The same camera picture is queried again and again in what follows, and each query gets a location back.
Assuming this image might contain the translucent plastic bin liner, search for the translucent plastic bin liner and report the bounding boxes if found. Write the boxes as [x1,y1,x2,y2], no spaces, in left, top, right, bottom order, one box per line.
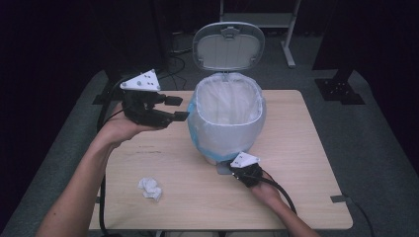
[187,72,267,162]

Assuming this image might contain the left hand-held gripper cable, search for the left hand-held gripper cable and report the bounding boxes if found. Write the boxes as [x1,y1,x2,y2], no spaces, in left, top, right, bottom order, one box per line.
[96,78,132,237]

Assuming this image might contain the person's right hand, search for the person's right hand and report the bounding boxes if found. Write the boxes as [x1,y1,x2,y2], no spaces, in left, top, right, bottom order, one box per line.
[251,178,282,207]

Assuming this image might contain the person's left hand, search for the person's left hand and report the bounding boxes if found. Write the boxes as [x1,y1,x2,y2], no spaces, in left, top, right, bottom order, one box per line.
[98,103,165,148]

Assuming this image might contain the white tissue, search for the white tissue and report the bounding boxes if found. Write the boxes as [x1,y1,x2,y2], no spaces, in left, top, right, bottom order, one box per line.
[137,177,163,202]

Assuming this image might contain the white metal stand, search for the white metal stand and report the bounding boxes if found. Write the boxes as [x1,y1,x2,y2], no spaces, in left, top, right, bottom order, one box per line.
[218,0,302,69]

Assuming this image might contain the black stand base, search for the black stand base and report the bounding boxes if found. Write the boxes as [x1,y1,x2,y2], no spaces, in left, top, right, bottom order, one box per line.
[311,0,366,106]
[92,67,139,106]

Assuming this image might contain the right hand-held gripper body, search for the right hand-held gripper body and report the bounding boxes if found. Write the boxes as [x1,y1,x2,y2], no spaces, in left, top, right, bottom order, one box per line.
[229,151,265,189]

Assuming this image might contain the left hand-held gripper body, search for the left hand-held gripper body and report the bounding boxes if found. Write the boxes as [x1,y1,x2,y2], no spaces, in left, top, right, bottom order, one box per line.
[120,68,176,128]

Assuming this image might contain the white pedal trash can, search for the white pedal trash can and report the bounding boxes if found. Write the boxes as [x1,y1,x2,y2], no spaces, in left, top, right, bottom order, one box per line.
[187,21,267,176]

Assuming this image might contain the black floor cables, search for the black floor cables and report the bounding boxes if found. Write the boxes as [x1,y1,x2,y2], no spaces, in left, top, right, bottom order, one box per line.
[154,31,199,92]

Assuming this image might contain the hand-held gripper cable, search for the hand-held gripper cable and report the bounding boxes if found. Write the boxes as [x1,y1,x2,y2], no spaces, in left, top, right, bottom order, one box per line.
[96,78,132,237]
[260,170,298,215]

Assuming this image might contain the right hand-held gripper cable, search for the right hand-held gripper cable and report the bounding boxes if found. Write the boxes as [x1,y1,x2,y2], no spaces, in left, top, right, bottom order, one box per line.
[260,170,298,215]

